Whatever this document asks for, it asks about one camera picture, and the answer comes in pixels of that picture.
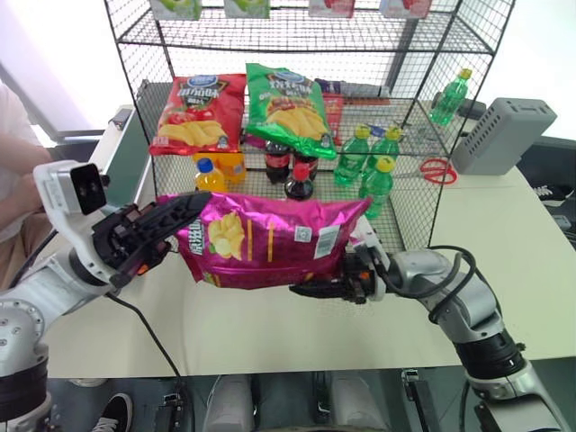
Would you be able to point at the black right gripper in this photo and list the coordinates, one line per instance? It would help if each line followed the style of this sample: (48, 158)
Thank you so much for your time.
(357, 276)

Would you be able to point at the black and white sneaker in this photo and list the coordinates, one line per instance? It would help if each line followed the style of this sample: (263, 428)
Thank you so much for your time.
(114, 411)

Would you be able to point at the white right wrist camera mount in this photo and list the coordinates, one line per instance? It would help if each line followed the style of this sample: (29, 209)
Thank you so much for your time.
(377, 279)

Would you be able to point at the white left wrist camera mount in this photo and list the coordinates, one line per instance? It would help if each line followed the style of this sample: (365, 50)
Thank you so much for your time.
(67, 193)

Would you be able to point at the conveyor with green belt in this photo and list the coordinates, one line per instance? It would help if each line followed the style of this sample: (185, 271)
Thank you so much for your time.
(123, 162)

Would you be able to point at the green soda bottle yellow cap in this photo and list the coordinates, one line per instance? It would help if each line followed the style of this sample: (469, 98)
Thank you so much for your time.
(386, 146)
(377, 189)
(351, 159)
(447, 101)

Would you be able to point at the dark purple snack bag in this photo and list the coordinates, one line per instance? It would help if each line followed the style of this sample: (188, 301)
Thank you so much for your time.
(330, 86)

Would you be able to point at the small red snack packet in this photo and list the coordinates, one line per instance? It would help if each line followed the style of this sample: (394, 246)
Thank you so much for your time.
(334, 117)

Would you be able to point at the grey rounded robot leg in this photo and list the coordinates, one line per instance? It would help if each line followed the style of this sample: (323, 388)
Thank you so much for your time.
(360, 402)
(227, 402)

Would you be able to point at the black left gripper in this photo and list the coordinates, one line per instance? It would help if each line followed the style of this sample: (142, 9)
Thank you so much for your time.
(119, 238)

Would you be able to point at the person in white shirt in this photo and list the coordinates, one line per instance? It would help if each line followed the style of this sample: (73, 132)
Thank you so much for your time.
(13, 180)

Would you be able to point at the cola bottle red cap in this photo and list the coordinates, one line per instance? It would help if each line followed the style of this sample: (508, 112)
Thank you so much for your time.
(276, 162)
(299, 186)
(306, 163)

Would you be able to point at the orange juice bottle blue cap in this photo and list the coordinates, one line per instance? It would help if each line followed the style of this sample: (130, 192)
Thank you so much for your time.
(209, 180)

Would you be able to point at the black equipment beside table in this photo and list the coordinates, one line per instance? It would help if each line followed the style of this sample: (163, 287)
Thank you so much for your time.
(555, 193)

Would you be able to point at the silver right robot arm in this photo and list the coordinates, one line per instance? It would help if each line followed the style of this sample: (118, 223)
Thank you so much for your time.
(468, 310)

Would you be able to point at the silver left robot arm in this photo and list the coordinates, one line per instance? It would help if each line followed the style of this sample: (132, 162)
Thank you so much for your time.
(36, 306)

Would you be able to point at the green potato chip bag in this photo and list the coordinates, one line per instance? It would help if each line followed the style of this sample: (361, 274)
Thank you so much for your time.
(288, 108)

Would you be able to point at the magenta potato chip bag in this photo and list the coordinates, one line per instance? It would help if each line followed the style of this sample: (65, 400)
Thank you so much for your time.
(270, 243)

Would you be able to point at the red fruit print box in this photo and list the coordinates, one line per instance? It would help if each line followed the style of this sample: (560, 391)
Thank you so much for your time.
(402, 7)
(332, 6)

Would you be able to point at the red potato chip bag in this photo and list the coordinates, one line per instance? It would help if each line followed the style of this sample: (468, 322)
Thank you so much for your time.
(198, 112)

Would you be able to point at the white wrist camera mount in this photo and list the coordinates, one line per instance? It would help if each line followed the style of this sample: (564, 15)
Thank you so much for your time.
(67, 193)
(377, 279)

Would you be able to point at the green fruit print box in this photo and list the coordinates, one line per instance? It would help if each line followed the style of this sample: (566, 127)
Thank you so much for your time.
(246, 7)
(177, 8)

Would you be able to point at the grey perforated plastic box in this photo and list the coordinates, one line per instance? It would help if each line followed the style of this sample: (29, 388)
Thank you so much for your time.
(499, 135)

